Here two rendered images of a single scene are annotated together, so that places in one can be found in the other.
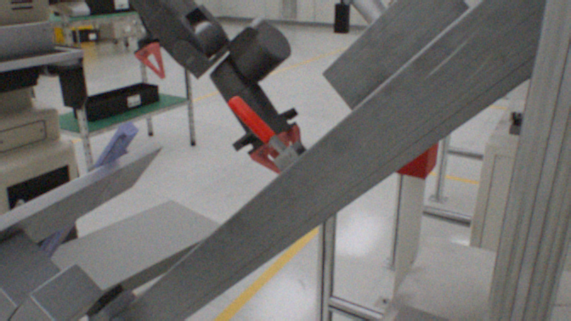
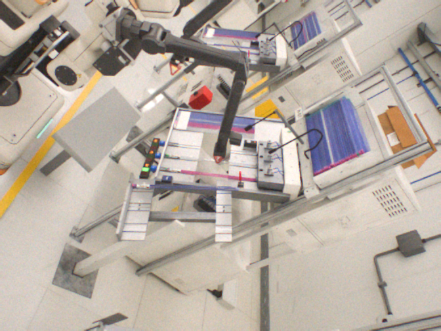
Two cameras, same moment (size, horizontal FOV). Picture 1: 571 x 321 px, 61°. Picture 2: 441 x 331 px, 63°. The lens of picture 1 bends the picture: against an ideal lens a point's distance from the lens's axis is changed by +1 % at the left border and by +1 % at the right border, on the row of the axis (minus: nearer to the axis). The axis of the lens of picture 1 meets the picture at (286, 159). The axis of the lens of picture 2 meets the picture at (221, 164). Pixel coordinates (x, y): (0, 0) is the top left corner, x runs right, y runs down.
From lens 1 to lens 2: 168 cm
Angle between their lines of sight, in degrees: 56
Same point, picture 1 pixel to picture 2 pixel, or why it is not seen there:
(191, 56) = (224, 136)
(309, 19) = not seen: outside the picture
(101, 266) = (109, 129)
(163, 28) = (225, 129)
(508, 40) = (283, 200)
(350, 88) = (260, 184)
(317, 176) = (247, 194)
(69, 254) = (94, 116)
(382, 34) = (271, 184)
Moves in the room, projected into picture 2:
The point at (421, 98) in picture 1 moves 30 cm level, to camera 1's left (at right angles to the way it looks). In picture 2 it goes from (270, 198) to (237, 190)
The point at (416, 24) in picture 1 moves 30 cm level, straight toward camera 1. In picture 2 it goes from (275, 186) to (287, 240)
